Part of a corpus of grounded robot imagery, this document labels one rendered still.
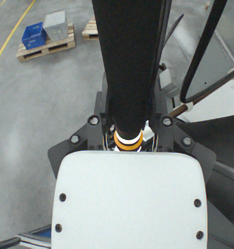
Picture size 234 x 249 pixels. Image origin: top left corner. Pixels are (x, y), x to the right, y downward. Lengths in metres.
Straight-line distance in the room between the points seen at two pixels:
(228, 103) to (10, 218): 2.16
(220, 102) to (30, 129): 2.11
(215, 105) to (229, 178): 0.36
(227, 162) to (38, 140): 2.00
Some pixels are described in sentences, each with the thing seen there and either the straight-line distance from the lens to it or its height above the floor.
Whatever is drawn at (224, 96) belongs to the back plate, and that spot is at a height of 1.23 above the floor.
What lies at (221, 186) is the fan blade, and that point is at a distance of 0.23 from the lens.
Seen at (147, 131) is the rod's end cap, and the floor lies 1.37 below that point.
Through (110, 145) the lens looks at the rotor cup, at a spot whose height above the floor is 1.23.
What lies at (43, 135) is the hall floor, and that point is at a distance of 2.05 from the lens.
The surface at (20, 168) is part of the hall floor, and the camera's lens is 2.08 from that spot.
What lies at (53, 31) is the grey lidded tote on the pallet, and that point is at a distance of 3.15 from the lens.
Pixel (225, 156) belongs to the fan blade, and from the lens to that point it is 0.25.
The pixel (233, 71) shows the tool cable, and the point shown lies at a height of 1.38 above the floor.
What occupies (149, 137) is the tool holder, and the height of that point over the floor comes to 1.37.
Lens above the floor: 1.59
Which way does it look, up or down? 63 degrees down
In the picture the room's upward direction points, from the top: 9 degrees counter-clockwise
